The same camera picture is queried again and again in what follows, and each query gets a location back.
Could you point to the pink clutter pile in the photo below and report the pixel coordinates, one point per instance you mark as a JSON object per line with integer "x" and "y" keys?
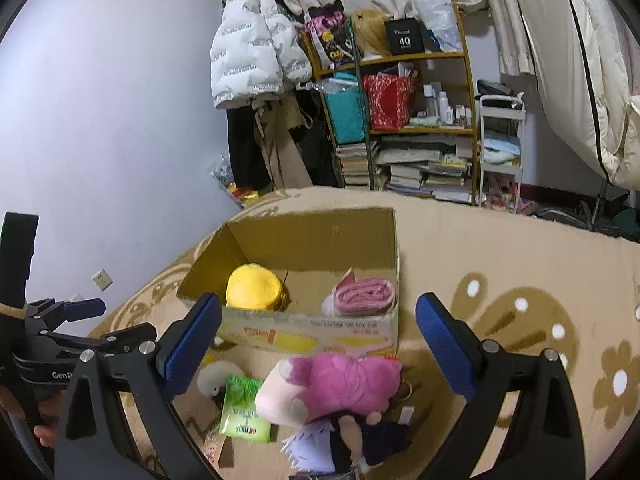
{"x": 505, "y": 197}

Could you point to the black hanging coat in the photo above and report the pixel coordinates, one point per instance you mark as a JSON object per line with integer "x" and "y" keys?
{"x": 242, "y": 145}

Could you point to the teal bag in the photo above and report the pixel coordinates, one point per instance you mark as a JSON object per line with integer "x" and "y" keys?
{"x": 345, "y": 110}

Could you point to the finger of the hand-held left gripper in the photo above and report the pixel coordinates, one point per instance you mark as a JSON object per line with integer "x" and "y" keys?
{"x": 125, "y": 335}
{"x": 85, "y": 307}

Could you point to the beige flower rug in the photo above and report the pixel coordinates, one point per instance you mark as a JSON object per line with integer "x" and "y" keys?
{"x": 500, "y": 260}

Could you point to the green packet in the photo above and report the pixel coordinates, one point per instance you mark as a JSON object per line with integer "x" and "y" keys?
{"x": 242, "y": 410}

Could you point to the wooden shelf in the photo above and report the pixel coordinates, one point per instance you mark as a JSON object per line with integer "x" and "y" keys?
{"x": 400, "y": 55}

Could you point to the row of cosmetic bottles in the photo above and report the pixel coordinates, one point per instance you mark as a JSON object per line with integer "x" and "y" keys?
{"x": 442, "y": 105}

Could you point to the beige hanging garment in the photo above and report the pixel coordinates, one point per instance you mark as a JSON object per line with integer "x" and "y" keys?
{"x": 285, "y": 150}

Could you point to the white fluffy plush toy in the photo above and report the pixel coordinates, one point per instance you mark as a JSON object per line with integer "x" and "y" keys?
{"x": 212, "y": 380}

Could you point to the white trolley cart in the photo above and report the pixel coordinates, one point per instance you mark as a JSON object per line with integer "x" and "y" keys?
{"x": 500, "y": 170}

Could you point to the person's left hand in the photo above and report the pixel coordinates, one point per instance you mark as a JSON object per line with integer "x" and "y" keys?
{"x": 45, "y": 435}

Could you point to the pink rolled cloth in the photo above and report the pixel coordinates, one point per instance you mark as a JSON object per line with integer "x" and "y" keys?
{"x": 362, "y": 295}

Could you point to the black bag on trolley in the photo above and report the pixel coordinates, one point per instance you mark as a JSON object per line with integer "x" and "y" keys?
{"x": 492, "y": 92}

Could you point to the cream puffer coat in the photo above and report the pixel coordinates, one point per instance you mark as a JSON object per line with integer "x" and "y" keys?
{"x": 627, "y": 145}

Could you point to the pile of books and papers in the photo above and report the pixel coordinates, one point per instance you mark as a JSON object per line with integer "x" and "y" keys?
{"x": 425, "y": 170}

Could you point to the cardboard box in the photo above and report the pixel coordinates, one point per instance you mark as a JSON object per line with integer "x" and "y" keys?
{"x": 310, "y": 250}

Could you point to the black printed bag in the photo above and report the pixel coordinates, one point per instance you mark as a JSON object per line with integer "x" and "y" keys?
{"x": 330, "y": 35}

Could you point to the dark navy sock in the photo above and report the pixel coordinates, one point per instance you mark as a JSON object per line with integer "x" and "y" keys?
{"x": 385, "y": 440}

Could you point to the clear bag of snacks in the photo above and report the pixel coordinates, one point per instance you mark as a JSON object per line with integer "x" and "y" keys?
{"x": 232, "y": 185}

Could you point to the white wall socket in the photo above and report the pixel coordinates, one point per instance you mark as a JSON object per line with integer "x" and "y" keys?
{"x": 77, "y": 298}
{"x": 102, "y": 280}

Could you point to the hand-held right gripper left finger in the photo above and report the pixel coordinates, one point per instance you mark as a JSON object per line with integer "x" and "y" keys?
{"x": 192, "y": 345}

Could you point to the pink plush toy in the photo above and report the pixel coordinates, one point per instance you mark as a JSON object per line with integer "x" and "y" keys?
{"x": 340, "y": 385}

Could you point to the white puffer jacket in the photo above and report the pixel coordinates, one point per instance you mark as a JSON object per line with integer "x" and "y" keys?
{"x": 250, "y": 35}

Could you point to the clear plastic bag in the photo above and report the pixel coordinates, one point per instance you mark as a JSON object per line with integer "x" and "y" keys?
{"x": 435, "y": 10}

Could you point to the blonde wig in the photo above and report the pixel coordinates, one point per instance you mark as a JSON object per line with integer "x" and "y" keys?
{"x": 372, "y": 32}

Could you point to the white folded mattress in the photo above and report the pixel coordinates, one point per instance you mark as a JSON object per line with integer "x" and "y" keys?
{"x": 550, "y": 35}

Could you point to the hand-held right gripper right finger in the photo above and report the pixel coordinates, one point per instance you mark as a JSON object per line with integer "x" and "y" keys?
{"x": 445, "y": 345}

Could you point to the stack of books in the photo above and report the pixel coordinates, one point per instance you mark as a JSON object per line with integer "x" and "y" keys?
{"x": 352, "y": 165}

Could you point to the green pole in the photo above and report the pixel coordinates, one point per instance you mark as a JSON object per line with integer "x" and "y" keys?
{"x": 365, "y": 125}

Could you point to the light blue cloth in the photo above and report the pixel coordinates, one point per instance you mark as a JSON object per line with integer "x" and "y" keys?
{"x": 500, "y": 147}

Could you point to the black box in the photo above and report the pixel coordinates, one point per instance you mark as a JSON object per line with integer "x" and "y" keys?
{"x": 405, "y": 37}

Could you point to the red patterned bag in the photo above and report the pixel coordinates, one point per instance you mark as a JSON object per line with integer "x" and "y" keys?
{"x": 390, "y": 102}

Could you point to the black rack stand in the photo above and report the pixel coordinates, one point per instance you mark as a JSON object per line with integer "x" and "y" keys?
{"x": 602, "y": 205}

